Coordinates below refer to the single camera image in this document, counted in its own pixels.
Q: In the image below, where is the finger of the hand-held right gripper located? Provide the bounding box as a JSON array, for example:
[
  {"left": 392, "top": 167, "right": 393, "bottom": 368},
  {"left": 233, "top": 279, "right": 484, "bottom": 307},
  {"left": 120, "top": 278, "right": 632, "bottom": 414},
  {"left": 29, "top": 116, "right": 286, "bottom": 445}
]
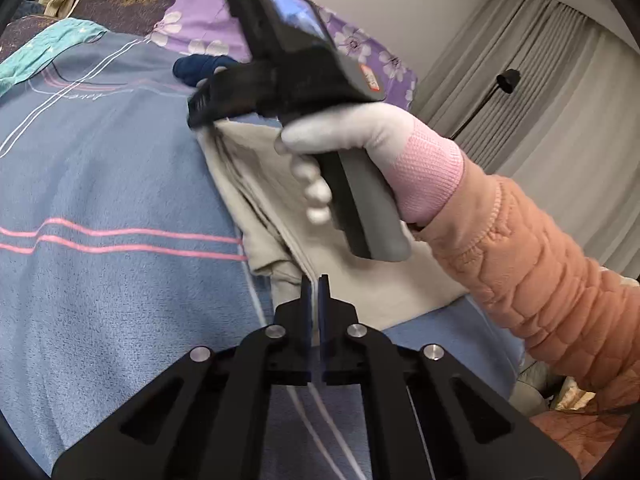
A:
[{"left": 187, "top": 57, "right": 282, "bottom": 129}]

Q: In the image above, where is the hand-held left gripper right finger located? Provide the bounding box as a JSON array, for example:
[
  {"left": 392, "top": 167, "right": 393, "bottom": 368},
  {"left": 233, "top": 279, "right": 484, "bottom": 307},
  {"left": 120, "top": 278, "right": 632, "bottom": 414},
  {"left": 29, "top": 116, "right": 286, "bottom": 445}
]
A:
[{"left": 317, "top": 273, "right": 582, "bottom": 480}]

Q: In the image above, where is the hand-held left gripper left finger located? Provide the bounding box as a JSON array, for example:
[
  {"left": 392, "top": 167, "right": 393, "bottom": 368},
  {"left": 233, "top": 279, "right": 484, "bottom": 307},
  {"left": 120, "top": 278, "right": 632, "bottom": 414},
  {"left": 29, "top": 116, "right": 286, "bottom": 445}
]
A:
[{"left": 50, "top": 275, "right": 314, "bottom": 480}]

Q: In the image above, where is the beige shirt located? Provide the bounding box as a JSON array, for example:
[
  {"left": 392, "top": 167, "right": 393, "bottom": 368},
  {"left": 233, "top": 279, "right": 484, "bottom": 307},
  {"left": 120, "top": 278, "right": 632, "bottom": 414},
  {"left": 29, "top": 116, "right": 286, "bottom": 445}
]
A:
[{"left": 196, "top": 119, "right": 472, "bottom": 332}]

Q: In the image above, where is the person's right forearm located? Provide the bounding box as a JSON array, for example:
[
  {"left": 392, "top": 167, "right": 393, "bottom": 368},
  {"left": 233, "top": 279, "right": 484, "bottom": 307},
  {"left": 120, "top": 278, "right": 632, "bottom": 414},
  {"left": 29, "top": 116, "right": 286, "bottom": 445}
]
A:
[{"left": 409, "top": 154, "right": 640, "bottom": 413}]

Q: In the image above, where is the person's right hand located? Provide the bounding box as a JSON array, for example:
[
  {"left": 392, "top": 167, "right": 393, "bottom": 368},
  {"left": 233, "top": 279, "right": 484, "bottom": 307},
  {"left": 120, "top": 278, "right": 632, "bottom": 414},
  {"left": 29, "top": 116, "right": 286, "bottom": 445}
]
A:
[{"left": 274, "top": 107, "right": 467, "bottom": 227}]

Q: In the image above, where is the navy star print blanket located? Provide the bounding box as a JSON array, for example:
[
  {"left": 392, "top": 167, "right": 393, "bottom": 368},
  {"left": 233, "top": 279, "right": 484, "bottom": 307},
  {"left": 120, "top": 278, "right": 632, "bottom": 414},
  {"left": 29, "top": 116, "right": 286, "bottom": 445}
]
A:
[{"left": 172, "top": 54, "right": 242, "bottom": 90}]

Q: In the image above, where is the purple floral pillow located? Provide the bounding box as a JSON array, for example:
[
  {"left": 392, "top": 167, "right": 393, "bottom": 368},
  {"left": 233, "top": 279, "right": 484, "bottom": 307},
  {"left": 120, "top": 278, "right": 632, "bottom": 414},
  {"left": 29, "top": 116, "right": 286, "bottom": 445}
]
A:
[{"left": 149, "top": 0, "right": 419, "bottom": 111}]

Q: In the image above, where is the blue plaid bedsheet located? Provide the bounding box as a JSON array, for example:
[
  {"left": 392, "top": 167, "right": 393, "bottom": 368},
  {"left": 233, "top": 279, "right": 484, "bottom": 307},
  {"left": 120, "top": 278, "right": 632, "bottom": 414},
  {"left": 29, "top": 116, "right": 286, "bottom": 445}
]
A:
[{"left": 0, "top": 30, "right": 526, "bottom": 480}]

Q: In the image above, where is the teal blanket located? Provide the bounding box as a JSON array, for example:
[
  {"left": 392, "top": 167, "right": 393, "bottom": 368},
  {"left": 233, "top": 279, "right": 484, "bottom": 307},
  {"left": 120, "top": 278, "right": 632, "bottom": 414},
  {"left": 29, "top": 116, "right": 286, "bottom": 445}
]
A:
[{"left": 0, "top": 17, "right": 109, "bottom": 97}]

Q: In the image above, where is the black floor lamp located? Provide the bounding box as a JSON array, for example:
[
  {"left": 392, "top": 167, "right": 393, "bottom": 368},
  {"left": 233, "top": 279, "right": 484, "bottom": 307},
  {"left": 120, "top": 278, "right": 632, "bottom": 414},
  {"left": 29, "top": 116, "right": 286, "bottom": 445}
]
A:
[{"left": 449, "top": 67, "right": 522, "bottom": 142}]

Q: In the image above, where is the dark deer print quilt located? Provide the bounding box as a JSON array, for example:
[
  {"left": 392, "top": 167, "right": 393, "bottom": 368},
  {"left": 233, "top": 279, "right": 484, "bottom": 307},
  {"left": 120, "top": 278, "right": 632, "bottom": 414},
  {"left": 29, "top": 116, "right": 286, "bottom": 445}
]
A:
[{"left": 0, "top": 14, "right": 68, "bottom": 63}]

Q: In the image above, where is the white curtain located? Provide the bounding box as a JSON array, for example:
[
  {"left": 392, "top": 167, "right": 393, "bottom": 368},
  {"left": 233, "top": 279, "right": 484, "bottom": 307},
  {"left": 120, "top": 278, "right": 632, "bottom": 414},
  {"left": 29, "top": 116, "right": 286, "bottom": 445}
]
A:
[{"left": 414, "top": 0, "right": 640, "bottom": 282}]

